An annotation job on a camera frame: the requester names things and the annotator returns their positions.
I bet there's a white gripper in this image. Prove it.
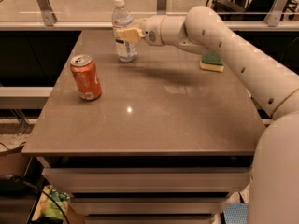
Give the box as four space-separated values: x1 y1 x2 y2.
116 15 165 46

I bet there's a clear plastic water bottle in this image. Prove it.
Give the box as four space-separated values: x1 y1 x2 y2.
111 0 136 62

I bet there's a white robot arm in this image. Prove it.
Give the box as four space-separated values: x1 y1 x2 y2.
116 6 299 224

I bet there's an orange soda can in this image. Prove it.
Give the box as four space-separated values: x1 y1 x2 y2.
70 54 102 101

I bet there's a green and yellow sponge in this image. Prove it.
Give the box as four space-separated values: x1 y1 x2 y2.
199 52 224 72

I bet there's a black office chair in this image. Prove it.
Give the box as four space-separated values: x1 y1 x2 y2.
205 0 281 16

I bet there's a grey drawer cabinet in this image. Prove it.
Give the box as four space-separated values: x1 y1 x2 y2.
24 30 264 224

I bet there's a brown cardboard box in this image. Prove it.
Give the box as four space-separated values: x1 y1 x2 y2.
0 143 30 180

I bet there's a green snack bag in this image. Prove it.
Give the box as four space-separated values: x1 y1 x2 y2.
31 185 70 224

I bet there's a blue perforated box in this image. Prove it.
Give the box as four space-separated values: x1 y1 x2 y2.
223 203 248 224

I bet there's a middle metal railing post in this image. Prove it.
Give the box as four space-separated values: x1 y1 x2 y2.
156 0 168 17

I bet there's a metal railing post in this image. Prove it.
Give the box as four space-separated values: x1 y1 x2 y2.
264 0 288 27
36 0 57 26
156 0 168 17

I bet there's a left metal railing post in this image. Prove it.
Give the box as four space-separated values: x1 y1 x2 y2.
36 0 57 26

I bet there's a right metal railing post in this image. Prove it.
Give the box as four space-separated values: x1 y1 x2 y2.
264 0 288 27

